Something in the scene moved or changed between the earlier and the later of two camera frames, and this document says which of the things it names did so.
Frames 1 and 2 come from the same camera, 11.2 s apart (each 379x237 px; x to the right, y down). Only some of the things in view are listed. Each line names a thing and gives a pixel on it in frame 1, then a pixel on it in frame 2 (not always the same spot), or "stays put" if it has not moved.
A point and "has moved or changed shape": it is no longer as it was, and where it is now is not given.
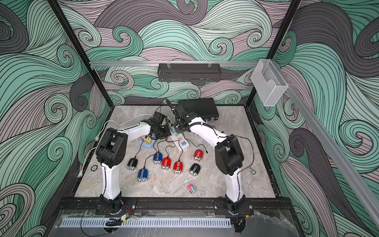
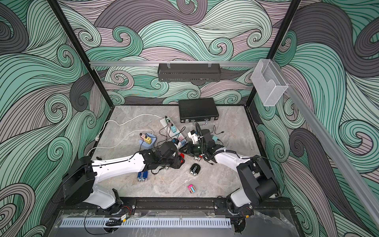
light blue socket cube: x=147 y=145 stays put
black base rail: x=94 y=206 stays put
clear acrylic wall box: x=269 y=83 stays put
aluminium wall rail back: x=109 y=64 stays put
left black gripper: x=167 y=134 to x=177 y=164
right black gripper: x=178 y=130 to x=189 y=147
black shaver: x=195 y=169 stays put
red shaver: x=177 y=167 has moved or changed shape
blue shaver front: x=142 y=174 stays put
